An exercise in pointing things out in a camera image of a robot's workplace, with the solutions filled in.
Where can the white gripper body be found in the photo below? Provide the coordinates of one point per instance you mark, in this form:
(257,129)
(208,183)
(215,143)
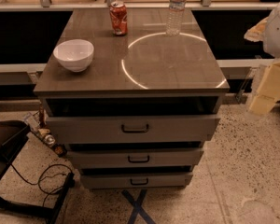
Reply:
(277,32)

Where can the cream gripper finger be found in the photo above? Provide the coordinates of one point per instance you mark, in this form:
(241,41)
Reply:
(256,33)
(268,91)

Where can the clear plastic water bottle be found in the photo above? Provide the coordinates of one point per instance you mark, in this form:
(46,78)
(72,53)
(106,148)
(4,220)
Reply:
(175,16)

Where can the white bowl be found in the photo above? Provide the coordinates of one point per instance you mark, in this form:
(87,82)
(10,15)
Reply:
(74,55)

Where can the red soda can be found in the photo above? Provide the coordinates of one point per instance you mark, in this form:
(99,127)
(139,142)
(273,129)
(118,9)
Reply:
(118,16)

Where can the top grey drawer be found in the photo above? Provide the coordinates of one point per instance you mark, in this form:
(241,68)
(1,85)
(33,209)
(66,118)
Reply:
(134,129)

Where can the grey drawer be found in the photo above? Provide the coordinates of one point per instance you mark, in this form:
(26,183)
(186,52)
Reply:
(134,129)
(133,158)
(136,181)

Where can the bottom grey drawer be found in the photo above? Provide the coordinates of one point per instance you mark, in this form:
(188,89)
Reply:
(136,181)

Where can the middle grey drawer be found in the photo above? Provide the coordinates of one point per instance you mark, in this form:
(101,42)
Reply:
(133,158)

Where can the clutter beside cabinet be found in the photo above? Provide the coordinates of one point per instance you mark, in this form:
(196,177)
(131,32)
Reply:
(39,128)

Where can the black chair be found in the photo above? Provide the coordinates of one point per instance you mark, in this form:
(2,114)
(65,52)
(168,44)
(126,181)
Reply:
(13,137)

